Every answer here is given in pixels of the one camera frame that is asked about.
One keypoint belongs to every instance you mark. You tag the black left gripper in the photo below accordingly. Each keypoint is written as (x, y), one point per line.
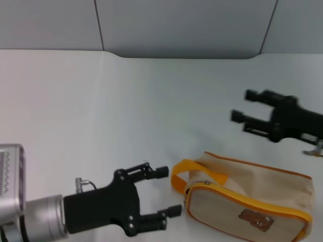
(101, 209)

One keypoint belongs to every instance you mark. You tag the beige bear print food bag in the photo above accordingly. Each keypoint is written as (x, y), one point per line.
(252, 186)

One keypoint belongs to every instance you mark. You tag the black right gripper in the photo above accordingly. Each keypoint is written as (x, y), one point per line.
(297, 121)

